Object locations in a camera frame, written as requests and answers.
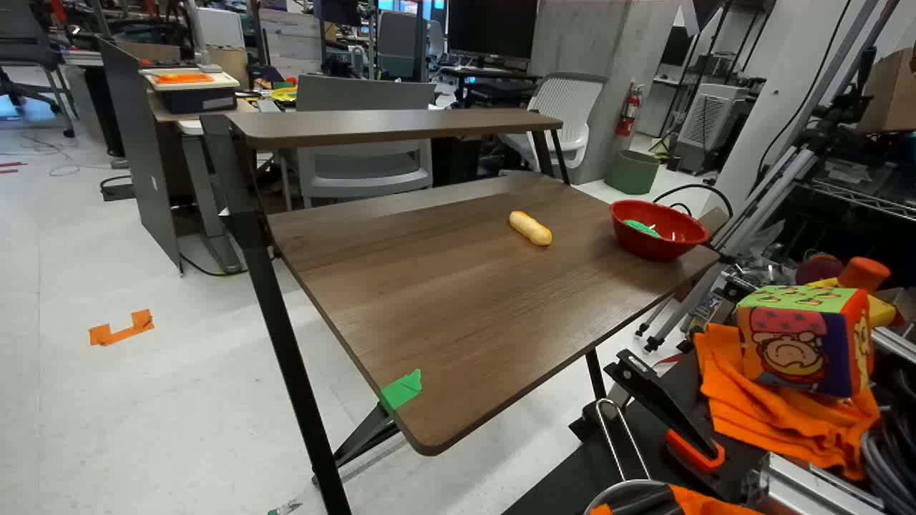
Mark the green soft object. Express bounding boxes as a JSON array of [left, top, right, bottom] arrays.
[[625, 221, 661, 239]]

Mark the red plastic bowl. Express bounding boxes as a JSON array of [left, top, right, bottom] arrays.
[[611, 201, 711, 262]]

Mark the yellow bread roll toy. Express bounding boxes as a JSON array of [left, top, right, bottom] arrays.
[[511, 211, 552, 248]]

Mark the green tape piece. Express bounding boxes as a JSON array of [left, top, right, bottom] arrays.
[[380, 368, 423, 412]]

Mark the green bucket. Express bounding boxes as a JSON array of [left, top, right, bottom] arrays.
[[605, 152, 660, 193]]

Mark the white chair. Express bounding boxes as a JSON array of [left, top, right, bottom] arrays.
[[502, 73, 601, 168]]

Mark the red fire extinguisher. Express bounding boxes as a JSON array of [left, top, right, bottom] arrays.
[[615, 82, 641, 140]]

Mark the black orange clamp tool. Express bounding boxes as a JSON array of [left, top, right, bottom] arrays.
[[608, 349, 727, 477]]

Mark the orange floor tape marker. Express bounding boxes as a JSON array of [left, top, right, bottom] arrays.
[[90, 309, 154, 346]]

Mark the box with orange top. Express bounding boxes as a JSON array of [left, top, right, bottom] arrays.
[[140, 69, 242, 115]]

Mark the colourful plush cube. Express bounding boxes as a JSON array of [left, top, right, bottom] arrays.
[[735, 286, 873, 398]]

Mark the orange cloth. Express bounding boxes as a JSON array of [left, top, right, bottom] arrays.
[[692, 324, 879, 481]]

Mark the black table leg frame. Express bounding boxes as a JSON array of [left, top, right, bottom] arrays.
[[204, 115, 352, 515]]

